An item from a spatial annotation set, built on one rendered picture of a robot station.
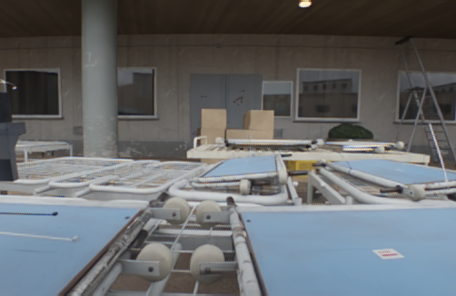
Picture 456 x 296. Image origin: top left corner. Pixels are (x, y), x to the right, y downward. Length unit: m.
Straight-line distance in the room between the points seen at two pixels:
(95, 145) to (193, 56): 3.43
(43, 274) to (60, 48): 7.84
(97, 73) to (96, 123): 0.90
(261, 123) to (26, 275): 3.64
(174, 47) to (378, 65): 5.41
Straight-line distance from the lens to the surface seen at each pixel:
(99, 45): 4.92
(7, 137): 0.53
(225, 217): 0.57
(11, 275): 0.46
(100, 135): 4.70
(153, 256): 0.44
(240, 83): 6.29
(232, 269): 0.45
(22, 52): 8.86
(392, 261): 0.47
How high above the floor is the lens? 0.76
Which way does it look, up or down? 4 degrees down
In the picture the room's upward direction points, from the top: 1 degrees clockwise
